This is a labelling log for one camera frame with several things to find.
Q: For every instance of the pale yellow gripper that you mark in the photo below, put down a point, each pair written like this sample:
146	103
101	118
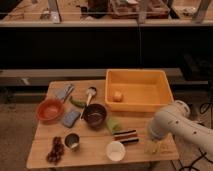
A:
151	147

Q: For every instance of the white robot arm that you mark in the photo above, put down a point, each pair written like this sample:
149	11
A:
174	118

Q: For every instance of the dark brown bowl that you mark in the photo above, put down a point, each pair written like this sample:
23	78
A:
94	115

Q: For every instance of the red bowl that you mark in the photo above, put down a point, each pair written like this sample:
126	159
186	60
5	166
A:
49	110

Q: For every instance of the white cup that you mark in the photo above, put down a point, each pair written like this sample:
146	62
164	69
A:
115	151

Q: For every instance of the green cloth toy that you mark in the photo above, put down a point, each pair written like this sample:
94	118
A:
113	125

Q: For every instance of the yellow plastic bin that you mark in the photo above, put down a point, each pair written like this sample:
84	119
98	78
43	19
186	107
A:
143	90

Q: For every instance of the small orange fruit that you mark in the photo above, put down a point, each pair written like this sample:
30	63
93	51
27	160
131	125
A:
118	96

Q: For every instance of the wooden table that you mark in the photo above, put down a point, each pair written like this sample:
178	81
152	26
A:
93	144

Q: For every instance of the small metal cup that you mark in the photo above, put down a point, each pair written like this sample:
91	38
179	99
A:
72	141

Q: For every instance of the white spoon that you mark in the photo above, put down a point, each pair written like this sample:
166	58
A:
91	92

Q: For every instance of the green pepper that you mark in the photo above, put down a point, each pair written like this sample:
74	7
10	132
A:
77	103

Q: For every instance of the blue sponge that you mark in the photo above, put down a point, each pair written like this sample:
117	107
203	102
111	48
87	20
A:
70	118

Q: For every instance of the dark grape bunch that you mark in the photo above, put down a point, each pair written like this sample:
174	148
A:
55	155

